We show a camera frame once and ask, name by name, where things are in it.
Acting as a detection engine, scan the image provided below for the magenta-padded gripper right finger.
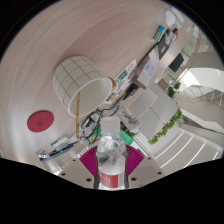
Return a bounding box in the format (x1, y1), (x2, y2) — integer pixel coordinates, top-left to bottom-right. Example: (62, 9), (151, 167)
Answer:
(124, 143), (166, 189)

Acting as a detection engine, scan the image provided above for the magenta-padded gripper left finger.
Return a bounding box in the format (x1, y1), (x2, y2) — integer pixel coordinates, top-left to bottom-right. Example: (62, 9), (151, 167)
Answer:
(61, 146), (99, 190)

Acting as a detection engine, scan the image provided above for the clear red-labelled water bottle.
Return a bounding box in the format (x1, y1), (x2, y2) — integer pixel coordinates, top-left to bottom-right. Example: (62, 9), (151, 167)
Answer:
(94, 115), (129, 191)

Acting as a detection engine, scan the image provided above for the clear plastic packet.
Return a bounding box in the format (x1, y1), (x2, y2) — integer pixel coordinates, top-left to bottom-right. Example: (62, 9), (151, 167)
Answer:
(50, 135), (72, 148)

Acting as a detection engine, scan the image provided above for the group of ceiling lights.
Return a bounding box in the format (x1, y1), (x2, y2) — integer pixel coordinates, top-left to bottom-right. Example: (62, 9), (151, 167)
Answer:
(154, 131), (221, 168)

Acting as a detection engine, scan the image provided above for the clear white-lidded sports bottle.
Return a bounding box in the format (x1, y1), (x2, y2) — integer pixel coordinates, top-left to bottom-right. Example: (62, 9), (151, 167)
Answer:
(116, 105), (142, 133)

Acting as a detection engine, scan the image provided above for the flat round red coaster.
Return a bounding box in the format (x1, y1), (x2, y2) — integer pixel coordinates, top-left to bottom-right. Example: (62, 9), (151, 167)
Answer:
(26, 110), (55, 133)

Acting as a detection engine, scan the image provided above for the white staircase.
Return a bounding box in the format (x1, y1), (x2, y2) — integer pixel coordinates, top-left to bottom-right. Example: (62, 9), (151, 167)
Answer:
(176, 68), (224, 134)

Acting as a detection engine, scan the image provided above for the white grid-pattern mug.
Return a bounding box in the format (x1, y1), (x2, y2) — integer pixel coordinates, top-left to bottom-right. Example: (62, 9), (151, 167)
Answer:
(51, 55), (114, 118)

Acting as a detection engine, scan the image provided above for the colourful sticker sheet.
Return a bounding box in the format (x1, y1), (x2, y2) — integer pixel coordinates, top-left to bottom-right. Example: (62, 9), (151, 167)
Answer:
(104, 59), (138, 103)

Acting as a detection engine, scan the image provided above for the brown notebook with paper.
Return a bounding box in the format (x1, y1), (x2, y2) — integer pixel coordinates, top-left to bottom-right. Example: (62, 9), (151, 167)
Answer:
(135, 44), (162, 86)

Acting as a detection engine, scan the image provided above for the black office chair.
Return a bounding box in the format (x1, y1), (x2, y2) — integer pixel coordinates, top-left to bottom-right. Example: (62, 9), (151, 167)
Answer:
(168, 53), (185, 73)

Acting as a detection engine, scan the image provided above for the wood-topped glass railing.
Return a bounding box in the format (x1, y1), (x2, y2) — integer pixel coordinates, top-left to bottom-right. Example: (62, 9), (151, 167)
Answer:
(181, 26), (206, 68)

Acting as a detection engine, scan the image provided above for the small teal item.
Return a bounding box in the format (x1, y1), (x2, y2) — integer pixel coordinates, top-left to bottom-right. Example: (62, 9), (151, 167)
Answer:
(153, 25), (167, 43)

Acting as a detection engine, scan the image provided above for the white power strip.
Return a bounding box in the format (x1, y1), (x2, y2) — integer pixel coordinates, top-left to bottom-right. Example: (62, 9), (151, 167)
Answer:
(165, 9), (183, 28)

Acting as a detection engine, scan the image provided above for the black cable tangle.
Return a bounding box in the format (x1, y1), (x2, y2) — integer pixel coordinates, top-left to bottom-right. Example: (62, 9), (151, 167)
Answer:
(79, 105), (122, 144)

